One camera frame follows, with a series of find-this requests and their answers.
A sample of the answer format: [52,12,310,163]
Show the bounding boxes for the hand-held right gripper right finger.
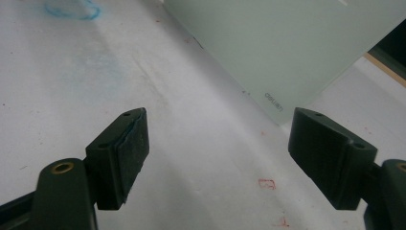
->
[287,107,378,211]

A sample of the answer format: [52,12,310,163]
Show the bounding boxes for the wooden table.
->
[363,52,406,88]

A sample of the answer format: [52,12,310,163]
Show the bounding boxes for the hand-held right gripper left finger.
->
[85,107,150,211]

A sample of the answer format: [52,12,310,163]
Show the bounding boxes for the white glass writing board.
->
[163,0,406,126]

